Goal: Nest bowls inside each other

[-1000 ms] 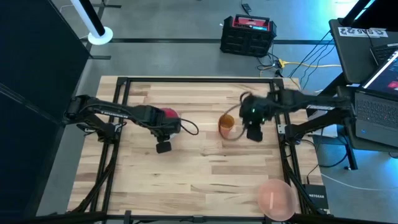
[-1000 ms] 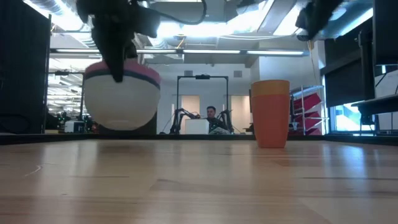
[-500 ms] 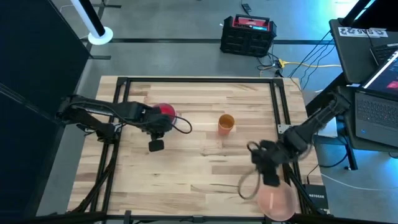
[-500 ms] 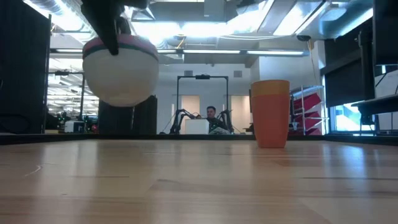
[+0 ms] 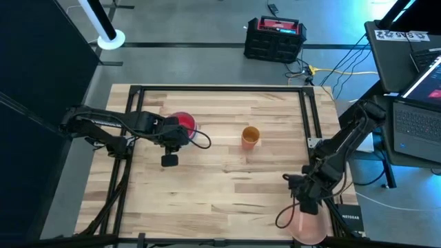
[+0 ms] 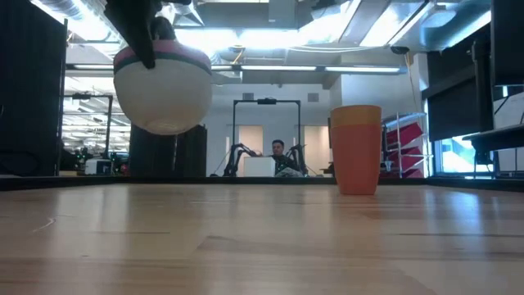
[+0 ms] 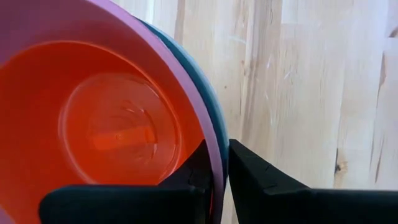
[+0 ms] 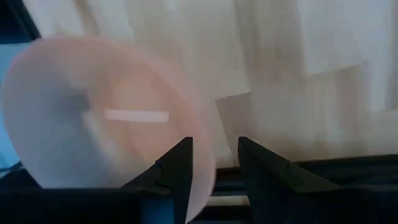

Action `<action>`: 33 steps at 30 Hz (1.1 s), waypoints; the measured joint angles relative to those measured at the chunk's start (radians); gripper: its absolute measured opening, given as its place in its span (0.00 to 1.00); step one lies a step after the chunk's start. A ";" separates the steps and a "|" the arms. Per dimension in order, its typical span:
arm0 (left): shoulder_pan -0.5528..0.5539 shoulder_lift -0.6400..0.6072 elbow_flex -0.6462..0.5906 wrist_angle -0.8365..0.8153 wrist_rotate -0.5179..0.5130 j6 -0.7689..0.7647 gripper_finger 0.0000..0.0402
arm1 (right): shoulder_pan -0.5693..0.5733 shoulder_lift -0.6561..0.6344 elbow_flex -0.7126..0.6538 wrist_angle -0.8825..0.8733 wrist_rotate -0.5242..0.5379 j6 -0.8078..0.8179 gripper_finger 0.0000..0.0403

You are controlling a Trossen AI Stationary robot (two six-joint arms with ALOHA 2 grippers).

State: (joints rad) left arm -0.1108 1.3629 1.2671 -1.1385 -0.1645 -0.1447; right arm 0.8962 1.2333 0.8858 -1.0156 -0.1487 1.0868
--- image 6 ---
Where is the pink plastic bowl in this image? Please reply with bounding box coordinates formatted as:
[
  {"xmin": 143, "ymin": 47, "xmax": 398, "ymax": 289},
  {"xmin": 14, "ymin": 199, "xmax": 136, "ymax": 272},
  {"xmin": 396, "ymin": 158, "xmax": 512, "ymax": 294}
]
[{"xmin": 113, "ymin": 39, "xmax": 212, "ymax": 66}]

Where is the beige plastic bowl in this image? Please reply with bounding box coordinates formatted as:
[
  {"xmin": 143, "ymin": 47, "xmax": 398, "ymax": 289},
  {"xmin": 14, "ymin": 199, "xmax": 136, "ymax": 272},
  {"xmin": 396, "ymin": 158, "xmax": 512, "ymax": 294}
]
[{"xmin": 113, "ymin": 60, "xmax": 214, "ymax": 137}]

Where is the black shelf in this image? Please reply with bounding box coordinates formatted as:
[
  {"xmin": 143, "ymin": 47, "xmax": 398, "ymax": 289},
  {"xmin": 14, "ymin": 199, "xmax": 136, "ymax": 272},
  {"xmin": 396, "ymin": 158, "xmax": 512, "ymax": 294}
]
[{"xmin": 461, "ymin": 122, "xmax": 524, "ymax": 178}]

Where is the black curtain partition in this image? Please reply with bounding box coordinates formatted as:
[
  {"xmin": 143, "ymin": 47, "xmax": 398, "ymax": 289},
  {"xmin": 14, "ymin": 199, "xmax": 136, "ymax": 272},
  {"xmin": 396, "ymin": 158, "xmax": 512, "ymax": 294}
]
[{"xmin": 0, "ymin": 0, "xmax": 69, "ymax": 178}]

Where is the black folding partition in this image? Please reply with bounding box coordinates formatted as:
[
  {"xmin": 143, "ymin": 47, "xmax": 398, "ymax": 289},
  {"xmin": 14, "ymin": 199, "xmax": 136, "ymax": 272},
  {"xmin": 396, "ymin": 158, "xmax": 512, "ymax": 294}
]
[{"xmin": 128, "ymin": 124, "xmax": 208, "ymax": 178}]

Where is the white machine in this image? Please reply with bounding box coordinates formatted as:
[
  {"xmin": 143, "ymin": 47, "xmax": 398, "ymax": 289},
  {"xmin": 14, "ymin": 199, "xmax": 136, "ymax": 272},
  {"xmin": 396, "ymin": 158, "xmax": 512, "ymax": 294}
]
[{"xmin": 84, "ymin": 158, "xmax": 114, "ymax": 177}]

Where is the white box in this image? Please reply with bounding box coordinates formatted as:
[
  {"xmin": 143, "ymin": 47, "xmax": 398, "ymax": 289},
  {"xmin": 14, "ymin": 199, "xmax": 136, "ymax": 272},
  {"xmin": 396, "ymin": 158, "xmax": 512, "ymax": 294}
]
[{"xmin": 243, "ymin": 156, "xmax": 277, "ymax": 178}]

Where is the person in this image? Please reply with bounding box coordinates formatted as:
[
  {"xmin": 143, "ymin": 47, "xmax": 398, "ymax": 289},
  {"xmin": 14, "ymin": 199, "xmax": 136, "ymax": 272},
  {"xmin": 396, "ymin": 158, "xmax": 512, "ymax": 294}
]
[{"xmin": 269, "ymin": 138, "xmax": 305, "ymax": 178}]

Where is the orange plastic cup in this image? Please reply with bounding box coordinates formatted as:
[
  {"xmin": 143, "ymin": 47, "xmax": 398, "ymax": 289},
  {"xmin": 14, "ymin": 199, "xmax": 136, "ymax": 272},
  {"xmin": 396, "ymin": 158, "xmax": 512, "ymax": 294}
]
[{"xmin": 330, "ymin": 121, "xmax": 382, "ymax": 196}]

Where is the metal rack with red bins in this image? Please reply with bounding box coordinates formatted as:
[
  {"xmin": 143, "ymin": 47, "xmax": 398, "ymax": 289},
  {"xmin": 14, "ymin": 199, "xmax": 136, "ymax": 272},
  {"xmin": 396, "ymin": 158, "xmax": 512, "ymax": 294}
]
[{"xmin": 379, "ymin": 111, "xmax": 434, "ymax": 179}]

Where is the black window blind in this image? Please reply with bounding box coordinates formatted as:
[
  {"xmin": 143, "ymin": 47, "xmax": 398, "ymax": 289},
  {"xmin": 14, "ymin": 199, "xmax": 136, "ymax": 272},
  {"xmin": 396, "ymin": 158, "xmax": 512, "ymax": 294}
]
[{"xmin": 420, "ymin": 39, "xmax": 495, "ymax": 143}]

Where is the black hanging panel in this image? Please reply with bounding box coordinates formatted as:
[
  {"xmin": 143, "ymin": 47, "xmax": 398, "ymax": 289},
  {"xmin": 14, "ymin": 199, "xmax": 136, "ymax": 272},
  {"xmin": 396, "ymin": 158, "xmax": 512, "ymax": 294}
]
[{"xmin": 490, "ymin": 0, "xmax": 524, "ymax": 88}]

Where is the black distant gantry frame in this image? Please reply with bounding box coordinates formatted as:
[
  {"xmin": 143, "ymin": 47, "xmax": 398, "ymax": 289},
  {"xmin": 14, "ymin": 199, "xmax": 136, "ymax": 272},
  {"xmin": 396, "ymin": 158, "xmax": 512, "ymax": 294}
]
[{"xmin": 61, "ymin": 93, "xmax": 115, "ymax": 159}]

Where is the silver ceiling duct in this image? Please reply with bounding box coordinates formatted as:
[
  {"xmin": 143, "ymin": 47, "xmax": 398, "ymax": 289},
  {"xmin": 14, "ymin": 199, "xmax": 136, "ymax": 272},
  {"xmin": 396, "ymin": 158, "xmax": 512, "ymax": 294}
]
[{"xmin": 386, "ymin": 0, "xmax": 492, "ymax": 53}]

